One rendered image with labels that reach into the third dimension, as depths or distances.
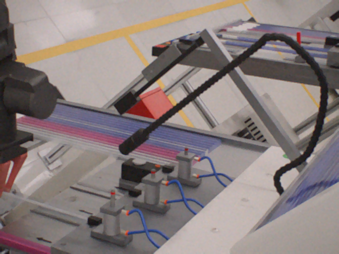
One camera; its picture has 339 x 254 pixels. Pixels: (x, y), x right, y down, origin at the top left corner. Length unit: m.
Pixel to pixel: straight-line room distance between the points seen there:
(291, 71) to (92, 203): 1.17
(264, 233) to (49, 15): 2.69
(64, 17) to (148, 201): 2.44
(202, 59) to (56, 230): 1.32
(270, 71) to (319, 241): 1.56
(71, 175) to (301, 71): 0.80
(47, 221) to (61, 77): 2.00
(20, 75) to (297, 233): 0.52
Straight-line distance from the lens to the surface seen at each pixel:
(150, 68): 2.28
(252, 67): 2.17
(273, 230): 0.63
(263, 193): 0.98
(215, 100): 3.90
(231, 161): 1.30
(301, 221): 0.61
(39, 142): 1.36
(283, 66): 2.14
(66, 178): 2.12
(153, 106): 1.87
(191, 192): 1.00
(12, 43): 1.03
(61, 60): 3.08
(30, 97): 0.98
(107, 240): 0.86
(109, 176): 1.20
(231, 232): 0.86
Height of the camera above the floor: 1.74
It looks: 31 degrees down
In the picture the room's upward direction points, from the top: 53 degrees clockwise
